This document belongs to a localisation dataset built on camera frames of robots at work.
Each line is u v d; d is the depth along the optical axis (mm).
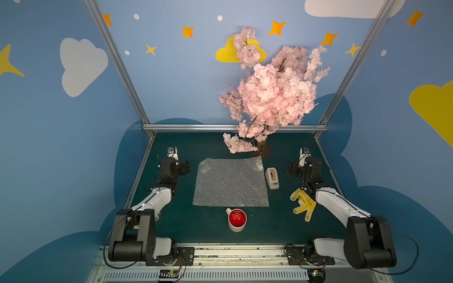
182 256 732
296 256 748
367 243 421
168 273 724
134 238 426
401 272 396
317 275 734
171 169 675
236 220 845
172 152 763
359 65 860
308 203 880
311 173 675
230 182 981
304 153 767
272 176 957
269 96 595
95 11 693
